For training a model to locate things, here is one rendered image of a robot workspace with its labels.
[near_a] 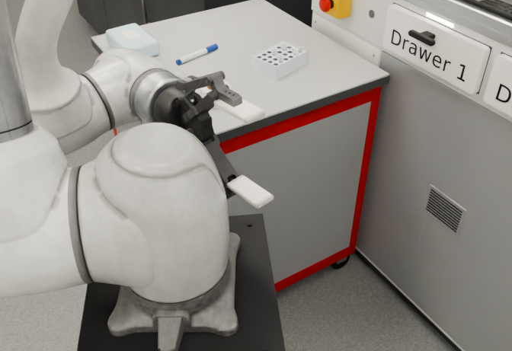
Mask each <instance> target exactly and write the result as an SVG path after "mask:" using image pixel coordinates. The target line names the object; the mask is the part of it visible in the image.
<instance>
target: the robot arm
mask: <svg viewBox="0 0 512 351"><path fill-rule="evenodd" d="M72 3H73V0H25V2H24V6H23V8H22V11H21V15H20V18H19V22H18V27H17V31H16V36H15V39H14V33H13V29H12V26H11V19H10V15H9V12H8V5H7V2H6V0H0V298H7V297H15V296H22V295H34V294H39V293H44V292H52V291H57V290H61V289H67V288H71V287H74V286H79V285H83V284H88V283H92V282H102V283H108V284H114V285H120V292H119V295H118V299H117V304H116V307H115V309H114V311H113V312H112V314H111V316H110V317H109V319H108V322H107V325H108V328H109V331H110V333H111V334H112V335H114V336H115V337H123V336H126V335H129V334H132V333H155V332H158V351H178V349H179V346H180V344H181V339H182V336H183V333H184V332H207V333H215V334H218V335H220V336H224V337H228V336H231V335H233V334H234V333H235V332H236V331H237V329H238V317H237V314H236V312H235V265H236V256H237V253H238V251H239V249H240V247H241V239H240V237H239V236H238V235H237V234H236V233H233V232H229V211H228V205H227V199H229V198H231V197H232V196H234V195H235V194H237V195H238V196H240V197H241V198H242V199H243V200H246V201H247V202H249V203H250V204H252V205H253V206H254V207H255V208H257V209H259V208H261V207H262V206H263V205H265V204H267V203H269V202H270V201H271V200H273V199H274V196H273V195H272V194H270V193H268V192H267V191H266V190H264V189H263V188H261V187H259V186H258V185H257V184H256V183H254V182H253V181H251V180H249V179H248V178H247V177H245V176H244V175H241V176H239V175H238V174H237V172H236V171H235V169H234V167H233V166H232V164H231V163H230V161H229V160H228V158H227V157H226V155H225V154H224V152H223V150H222V149H221V148H220V146H219V144H220V141H219V139H218V137H217V136H216V134H215V133H214V130H213V126H212V117H211V116H210V114H209V111H210V110H211V109H212V108H213V107H214V106H216V107H218V108H219V109H221V110H223V111H225V112H227V113H228V114H230V115H232V116H233V117H235V118H236V119H238V120H241V121H242V122H243V123H246V124H250V123H253V122H254V121H255V120H258V119H260V118H262V117H263V116H265V115H266V113H265V111H264V110H262V109H261V108H259V107H256V106H255V105H253V104H251V103H249V102H247V101H245V100H243V99H242V96H241V95H240V94H238V93H236V92H234V91H233V90H231V89H229V86H228V85H225V83H224V81H223V79H225V78H226V76H225V73H224V72H223V71H218V72H214V73H211V74H208V75H204V76H201V77H196V76H193V75H189V76H187V77H186V78H182V79H181V78H179V77H177V76H176V75H174V74H173V73H171V72H169V71H168V70H167V69H166V68H165V67H164V66H163V65H162V64H161V63H160V62H159V61H157V60H156V59H154V58H152V57H151V56H149V55H147V54H145V53H142V52H140V51H138V50H135V49H130V48H125V47H117V48H112V49H108V50H106V51H104V52H103V53H102V54H100V55H99V57H98V58H97V59H96V61H95V63H94V65H93V68H91V69H89V70H88V71H86V72H85V73H82V74H80V75H77V74H76V73H75V72H74V71H72V70H71V69H68V68H66V67H62V66H61V65H60V63H59V60H58V56H57V43H58V39H59V34H60V31H61V29H62V26H63V24H64V21H65V19H66V16H67V14H68V13H69V9H70V8H71V5H72ZM207 86H211V88H212V91H210V92H208V93H206V96H205V97H204V98H202V97H201V96H200V95H199V94H198V93H197V92H195V91H196V89H198V88H204V87H207ZM137 121H144V122H146V124H142V125H139V126H136V127H133V128H130V129H127V130H125V131H123V132H121V133H120V134H118V135H117V136H115V137H114V138H113V139H111V140H110V141H109V142H108V143H107V144H106V145H105V146H104V147H103V148H102V149H101V151H100V152H99V154H98V156H97V158H96V159H94V160H93V161H90V162H88V163H87V164H83V165H79V166H71V167H70V166H69V163H68V161H67V159H66V157H65V155H67V154H69V153H71V152H74V151H76V150H78V149H80V148H82V147H84V146H86V145H87V144H89V143H91V142H93V141H94V140H95V139H97V138H98V137H100V136H101V135H103V134H105V133H106V132H108V131H110V130H112V129H114V128H117V127H118V126H122V125H125V124H128V123H133V122H137ZM210 139H211V140H212V141H213V142H211V143H210V144H208V145H205V146H204V145H203V144H202V143H204V142H206V141H208V140H210Z"/></svg>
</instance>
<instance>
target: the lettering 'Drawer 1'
mask: <svg viewBox="0 0 512 351"><path fill-rule="evenodd" d="M394 32H396V33H397V34H398V35H399V42H398V43H393V37H394ZM406 41H407V42H409V40H405V39H404V42H403V47H402V49H404V47H405V42H406ZM400 42H401V34H400V33H399V32H398V31H397V30H394V29H393V32H392V40H391V43H392V44H394V45H396V46H397V45H399V44H400ZM411 44H413V45H415V48H414V47H409V53H410V54H414V56H415V55H416V51H417V46H416V44H415V43H411ZM411 49H414V53H412V52H411ZM431 53H432V52H430V54H429V56H428V57H427V50H426V49H425V50H424V52H423V54H422V56H421V47H420V59H422V58H423V56H424V54H425V62H427V61H428V59H429V58H430V55H431ZM435 57H438V58H439V59H440V61H437V60H435ZM434 61H436V62H438V63H440V64H441V58H440V57H439V56H434V57H433V61H432V62H433V65H434V66H435V67H436V68H440V66H436V65H435V64H434ZM447 63H449V64H450V63H451V62H449V61H448V62H447V60H445V63H444V66H443V71H444V70H445V67H446V64H447ZM460 66H462V67H463V68H462V73H461V76H460V77H458V76H457V78H458V79H459V80H461V81H464V82H465V80H463V79H462V77H463V73H464V70H465V67H466V66H465V65H462V64H460Z"/></svg>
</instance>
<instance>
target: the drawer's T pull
mask: <svg viewBox="0 0 512 351"><path fill-rule="evenodd" d="M408 35H409V36H410V37H413V38H415V39H416V40H419V41H421V42H422V43H425V44H427V45H428V46H434V45H435V43H436V42H435V40H434V39H435V34H432V33H431V32H429V31H424V32H421V33H419V32H417V31H416V30H410V31H409V32H408Z"/></svg>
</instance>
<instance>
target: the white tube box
mask: <svg viewBox="0 0 512 351"><path fill-rule="evenodd" d="M283 44H286V45H287V48H286V51H283V49H282V45H283ZM295 48H297V49H298V46H294V45H293V44H290V43H287V42H285V41H283V42H281V43H278V44H277V45H274V46H272V47H270V48H268V49H266V50H264V51H262V52H260V53H257V54H255V55H253V56H252V57H251V69H252V70H254V71H256V72H259V73H261V74H262V75H265V76H267V77H269V78H272V79H273V80H277V79H279V78H281V77H283V76H284V75H287V74H289V73H291V72H292V71H294V70H296V69H298V68H300V67H302V66H304V65H305V64H307V56H308V50H305V49H303V50H302V53H298V55H297V56H294V55H293V49H295ZM273 49H277V55H276V56H273V53H272V50H273ZM279 56H283V63H279V60H278V59H279Z"/></svg>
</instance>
